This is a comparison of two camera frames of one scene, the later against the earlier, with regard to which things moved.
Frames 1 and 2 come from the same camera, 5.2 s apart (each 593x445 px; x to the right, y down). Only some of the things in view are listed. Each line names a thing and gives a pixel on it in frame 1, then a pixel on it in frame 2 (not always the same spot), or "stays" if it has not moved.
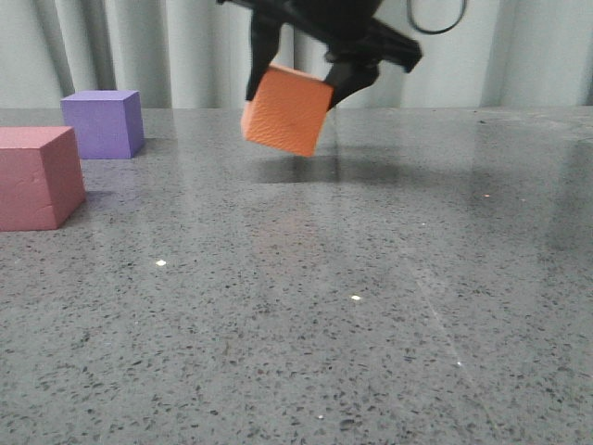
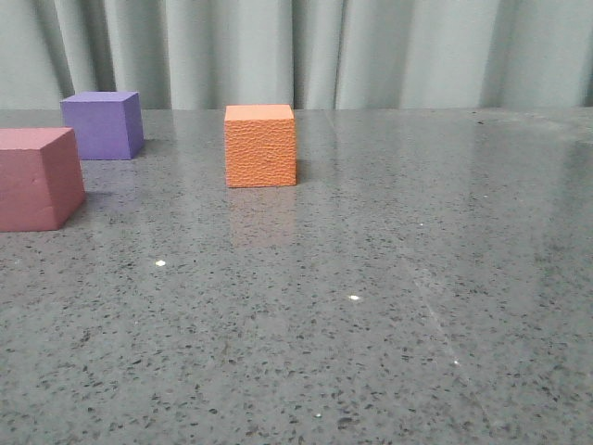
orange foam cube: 286,110 to 259,147
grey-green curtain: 197,54 stays
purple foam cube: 107,124 stays
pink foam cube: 42,181 stays
